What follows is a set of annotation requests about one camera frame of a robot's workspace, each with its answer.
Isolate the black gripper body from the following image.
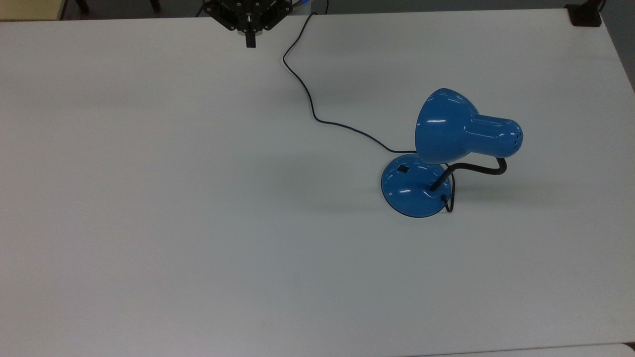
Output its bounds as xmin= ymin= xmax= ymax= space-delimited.
xmin=218 ymin=0 xmax=279 ymax=31

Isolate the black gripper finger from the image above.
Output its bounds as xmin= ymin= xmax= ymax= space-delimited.
xmin=203 ymin=0 xmax=252 ymax=49
xmin=251 ymin=0 xmax=293 ymax=49

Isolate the blue desk lamp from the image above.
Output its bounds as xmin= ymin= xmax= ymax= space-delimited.
xmin=381 ymin=88 xmax=524 ymax=219

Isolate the yellow wooden furniture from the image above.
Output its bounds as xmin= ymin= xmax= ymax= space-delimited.
xmin=0 ymin=0 xmax=68 ymax=21

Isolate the black clamp block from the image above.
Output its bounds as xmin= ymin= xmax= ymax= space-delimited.
xmin=565 ymin=3 xmax=603 ymax=27

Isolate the black lamp power cable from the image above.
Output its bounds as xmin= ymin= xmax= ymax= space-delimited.
xmin=282 ymin=0 xmax=455 ymax=214

